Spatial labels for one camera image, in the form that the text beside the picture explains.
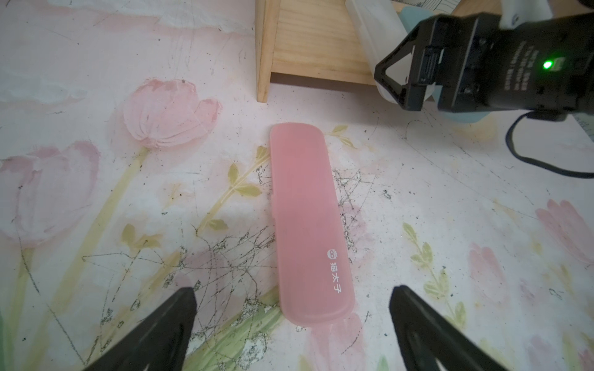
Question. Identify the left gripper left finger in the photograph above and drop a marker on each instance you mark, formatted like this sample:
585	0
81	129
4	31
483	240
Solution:
159	342

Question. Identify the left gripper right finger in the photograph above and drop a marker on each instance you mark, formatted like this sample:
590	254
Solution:
427	341

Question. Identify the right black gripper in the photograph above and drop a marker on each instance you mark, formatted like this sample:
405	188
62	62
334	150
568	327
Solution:
538	66

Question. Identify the clear pencil case with label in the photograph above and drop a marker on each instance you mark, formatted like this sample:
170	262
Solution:
379	30

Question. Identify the pink pencil case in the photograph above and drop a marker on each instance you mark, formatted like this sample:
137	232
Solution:
314	272

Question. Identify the light blue pencil case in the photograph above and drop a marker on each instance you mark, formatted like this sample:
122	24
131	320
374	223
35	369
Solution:
411	16

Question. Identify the wooden two-tier shelf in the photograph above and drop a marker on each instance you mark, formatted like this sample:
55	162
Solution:
314	39

